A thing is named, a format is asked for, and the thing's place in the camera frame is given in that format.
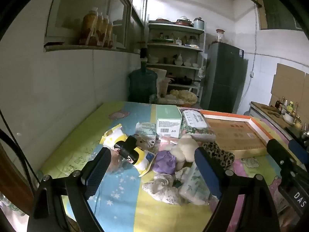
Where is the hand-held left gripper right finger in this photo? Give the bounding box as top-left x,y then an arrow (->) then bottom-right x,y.
194,147 -> 280,232

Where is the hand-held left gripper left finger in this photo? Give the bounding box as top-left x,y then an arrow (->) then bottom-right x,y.
26,147 -> 112,232

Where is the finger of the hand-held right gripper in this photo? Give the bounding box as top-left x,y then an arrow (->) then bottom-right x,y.
267,139 -> 296,177
288,140 -> 309,167

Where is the large green floral tissue pack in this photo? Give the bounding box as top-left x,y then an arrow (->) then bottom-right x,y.
179,167 -> 218,205

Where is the leopard print cloth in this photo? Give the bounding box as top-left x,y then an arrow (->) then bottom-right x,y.
201,141 -> 236,171

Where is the cream plush toy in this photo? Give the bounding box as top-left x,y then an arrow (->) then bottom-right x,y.
169,135 -> 199,171

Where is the yellow white cartoon packet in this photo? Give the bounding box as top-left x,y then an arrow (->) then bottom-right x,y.
100,124 -> 156,177

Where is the cardboard box with orange rim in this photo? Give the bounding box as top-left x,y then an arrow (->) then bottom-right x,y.
200,110 -> 274,159

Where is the purple cloth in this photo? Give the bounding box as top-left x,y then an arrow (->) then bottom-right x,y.
153,150 -> 178,174

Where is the white floral cloth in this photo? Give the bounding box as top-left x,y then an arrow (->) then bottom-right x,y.
142,174 -> 184,205

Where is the brown teddy bear plush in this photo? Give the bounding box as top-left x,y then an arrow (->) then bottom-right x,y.
135,136 -> 157,150

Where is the small green floral tissue packet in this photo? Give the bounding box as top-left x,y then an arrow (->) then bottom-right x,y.
135,122 -> 157,141

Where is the white ceramic bowl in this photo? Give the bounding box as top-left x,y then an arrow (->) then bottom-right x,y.
282,112 -> 295,124

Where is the kitchen counter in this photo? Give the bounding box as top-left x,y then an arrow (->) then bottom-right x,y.
249,101 -> 309,141

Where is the wooden cutting board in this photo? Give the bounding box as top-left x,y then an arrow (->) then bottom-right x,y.
251,101 -> 290,126

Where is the group of condiment bottles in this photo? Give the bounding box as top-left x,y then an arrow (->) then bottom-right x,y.
275,97 -> 300,116

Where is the floral tissue pack white label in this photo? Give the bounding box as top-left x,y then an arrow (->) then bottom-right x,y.
181,109 -> 216,142

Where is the green tissue box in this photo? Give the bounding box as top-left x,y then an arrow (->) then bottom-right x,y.
156,105 -> 183,138

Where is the pale yellow dried bundle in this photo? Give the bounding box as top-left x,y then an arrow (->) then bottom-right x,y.
170,89 -> 198,102

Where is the dark grey refrigerator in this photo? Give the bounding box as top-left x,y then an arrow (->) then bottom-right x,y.
200,42 -> 249,113

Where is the black wok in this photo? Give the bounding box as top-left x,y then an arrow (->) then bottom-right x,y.
169,76 -> 201,85

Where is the blue water jug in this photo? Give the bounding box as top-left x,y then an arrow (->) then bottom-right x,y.
128,68 -> 158,103

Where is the white sack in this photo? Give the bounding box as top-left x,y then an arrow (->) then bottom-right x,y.
152,69 -> 167,95

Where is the black water jug pump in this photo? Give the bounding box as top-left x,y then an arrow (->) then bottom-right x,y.
140,48 -> 148,69

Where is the white metal shelf rack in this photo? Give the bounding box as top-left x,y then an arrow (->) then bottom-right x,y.
146,20 -> 207,102

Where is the orange liquid bottle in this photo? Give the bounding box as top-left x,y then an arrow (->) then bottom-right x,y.
97,13 -> 104,46
106,20 -> 114,48
103,16 -> 109,47
81,8 -> 98,45

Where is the teal enamel pot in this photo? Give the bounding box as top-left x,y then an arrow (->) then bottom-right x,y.
193,17 -> 205,29

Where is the red pot with glass lid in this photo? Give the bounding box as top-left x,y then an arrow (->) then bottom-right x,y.
175,16 -> 194,26

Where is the glass sliding window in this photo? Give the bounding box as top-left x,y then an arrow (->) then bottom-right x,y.
46,0 -> 148,52

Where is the cardboard sheet on wall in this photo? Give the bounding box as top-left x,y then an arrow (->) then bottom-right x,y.
269,63 -> 309,109

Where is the black cable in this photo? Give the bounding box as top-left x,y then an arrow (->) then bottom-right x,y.
0,111 -> 39,186

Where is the white wall cable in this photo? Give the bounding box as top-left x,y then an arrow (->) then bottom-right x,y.
246,2 -> 259,102

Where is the high wall window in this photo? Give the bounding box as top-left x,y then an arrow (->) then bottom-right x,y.
253,0 -> 302,31

